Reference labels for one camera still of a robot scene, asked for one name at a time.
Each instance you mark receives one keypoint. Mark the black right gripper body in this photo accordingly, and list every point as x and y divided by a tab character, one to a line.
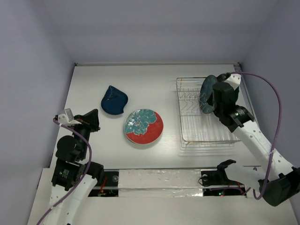
215	101

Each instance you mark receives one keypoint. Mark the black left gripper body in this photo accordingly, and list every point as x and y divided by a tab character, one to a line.
83	129

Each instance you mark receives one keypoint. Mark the dark teal patterned plate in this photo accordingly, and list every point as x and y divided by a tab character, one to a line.
205	94

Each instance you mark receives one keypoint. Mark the dark blue leaf-shaped plate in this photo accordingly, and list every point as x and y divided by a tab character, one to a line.
114	101

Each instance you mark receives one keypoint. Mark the red and teal floral plate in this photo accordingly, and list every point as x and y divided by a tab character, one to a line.
143	126

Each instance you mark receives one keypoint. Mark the light green flower plate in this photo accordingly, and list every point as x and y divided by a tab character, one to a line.
143	144

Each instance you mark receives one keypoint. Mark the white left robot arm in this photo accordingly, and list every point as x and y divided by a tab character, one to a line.
75	175

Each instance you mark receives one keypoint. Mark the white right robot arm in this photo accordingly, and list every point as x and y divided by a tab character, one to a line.
280	180

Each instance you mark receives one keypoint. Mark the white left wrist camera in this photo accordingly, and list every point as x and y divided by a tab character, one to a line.
66	117

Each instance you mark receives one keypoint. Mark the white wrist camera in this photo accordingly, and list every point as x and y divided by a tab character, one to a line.
233	79
66	117

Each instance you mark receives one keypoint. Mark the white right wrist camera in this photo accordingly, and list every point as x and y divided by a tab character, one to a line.
233	79

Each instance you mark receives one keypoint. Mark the wire dish rack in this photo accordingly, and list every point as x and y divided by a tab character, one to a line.
196	128

